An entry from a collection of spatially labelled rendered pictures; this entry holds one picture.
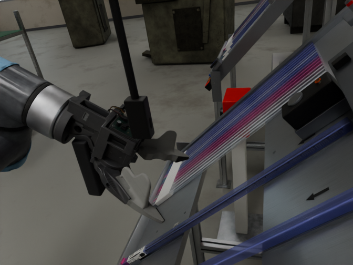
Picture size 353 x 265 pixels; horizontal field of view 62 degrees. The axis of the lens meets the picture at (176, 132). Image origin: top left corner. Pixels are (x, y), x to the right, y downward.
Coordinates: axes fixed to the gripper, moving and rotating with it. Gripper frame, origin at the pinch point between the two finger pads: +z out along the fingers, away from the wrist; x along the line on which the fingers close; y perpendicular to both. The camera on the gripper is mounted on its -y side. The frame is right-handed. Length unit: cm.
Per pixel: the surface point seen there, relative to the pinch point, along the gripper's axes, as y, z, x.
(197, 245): -59, 25, 38
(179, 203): -13.5, 3.8, 10.3
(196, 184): -8.9, 5.0, 13.0
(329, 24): 27.0, 13.2, 36.0
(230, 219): -81, 46, 81
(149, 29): -112, -99, 361
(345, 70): 27.2, 8.2, 0.2
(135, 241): -26.2, -0.5, 5.6
